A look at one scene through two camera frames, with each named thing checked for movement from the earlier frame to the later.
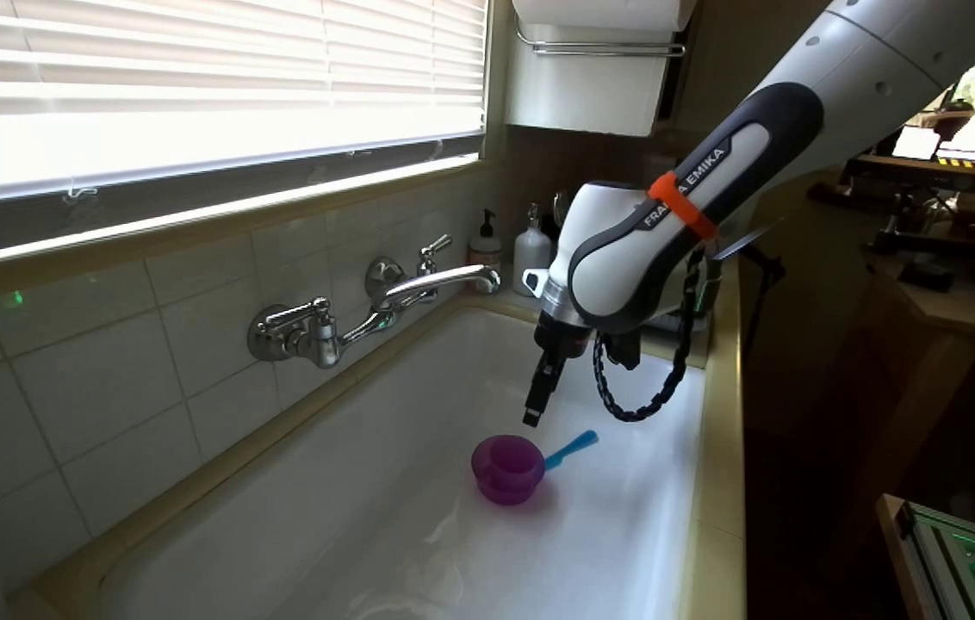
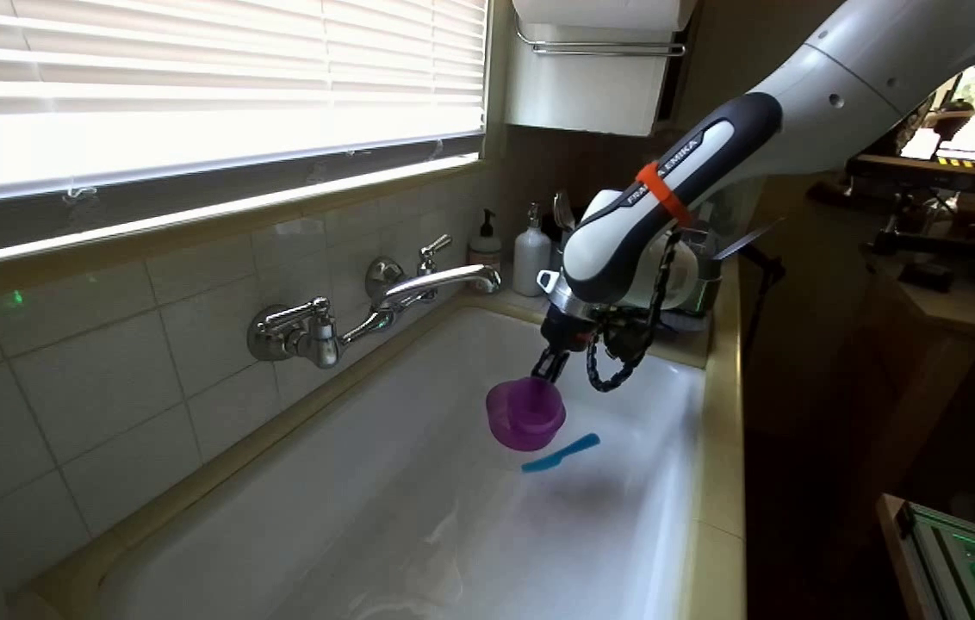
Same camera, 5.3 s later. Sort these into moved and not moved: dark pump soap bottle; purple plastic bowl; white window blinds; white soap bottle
Moved: purple plastic bowl
Not moved: white window blinds; dark pump soap bottle; white soap bottle
